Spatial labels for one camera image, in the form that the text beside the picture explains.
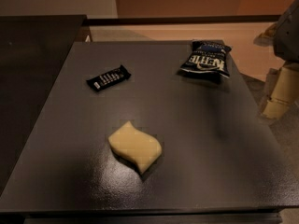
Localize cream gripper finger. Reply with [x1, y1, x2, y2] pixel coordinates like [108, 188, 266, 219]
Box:
[260, 66, 299, 119]

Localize blue Kettle chip bag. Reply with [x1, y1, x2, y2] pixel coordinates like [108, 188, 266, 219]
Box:
[180, 40, 232, 77]

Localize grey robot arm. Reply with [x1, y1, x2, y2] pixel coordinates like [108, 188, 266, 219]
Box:
[254, 0, 299, 121]

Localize black candy bar wrapper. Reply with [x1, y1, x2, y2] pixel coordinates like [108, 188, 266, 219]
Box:
[87, 65, 131, 91]

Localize yellow curved sponge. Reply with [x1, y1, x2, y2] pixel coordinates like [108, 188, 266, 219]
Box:
[108, 121, 162, 174]

